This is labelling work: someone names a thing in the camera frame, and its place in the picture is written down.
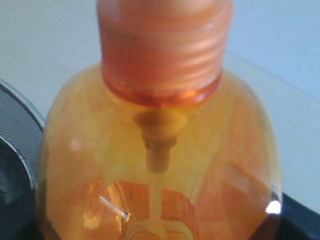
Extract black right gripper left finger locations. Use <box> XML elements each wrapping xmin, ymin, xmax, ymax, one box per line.
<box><xmin>0</xmin><ymin>138</ymin><xmax>42</xmax><ymax>240</ymax></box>

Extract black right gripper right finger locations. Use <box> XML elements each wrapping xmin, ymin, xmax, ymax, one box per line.
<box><xmin>275</xmin><ymin>193</ymin><xmax>320</xmax><ymax>240</ymax></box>

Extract steel mesh strainer basket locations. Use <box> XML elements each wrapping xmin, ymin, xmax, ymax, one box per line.
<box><xmin>0</xmin><ymin>80</ymin><xmax>45</xmax><ymax>188</ymax></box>

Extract orange dish soap pump bottle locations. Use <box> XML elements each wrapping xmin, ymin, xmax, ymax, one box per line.
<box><xmin>36</xmin><ymin>0</ymin><xmax>282</xmax><ymax>240</ymax></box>

